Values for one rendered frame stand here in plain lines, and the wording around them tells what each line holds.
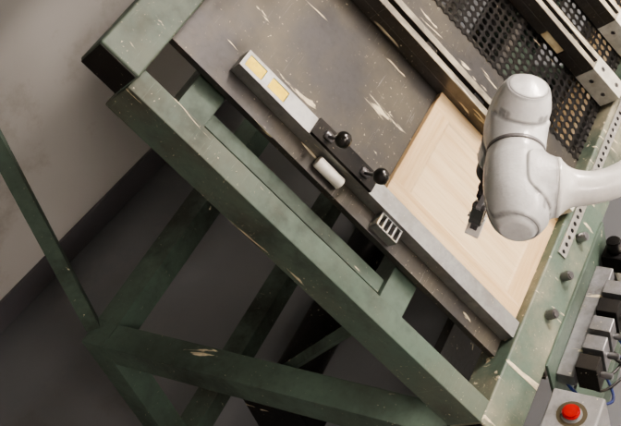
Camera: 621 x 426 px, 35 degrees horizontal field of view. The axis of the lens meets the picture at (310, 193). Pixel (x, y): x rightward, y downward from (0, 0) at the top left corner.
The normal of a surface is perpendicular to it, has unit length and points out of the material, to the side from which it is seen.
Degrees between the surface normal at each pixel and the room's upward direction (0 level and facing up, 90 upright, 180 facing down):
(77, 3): 90
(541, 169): 23
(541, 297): 60
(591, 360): 0
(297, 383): 0
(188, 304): 0
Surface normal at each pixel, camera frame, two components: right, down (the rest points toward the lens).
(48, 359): -0.30, -0.71
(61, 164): 0.77, 0.22
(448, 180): 0.58, -0.26
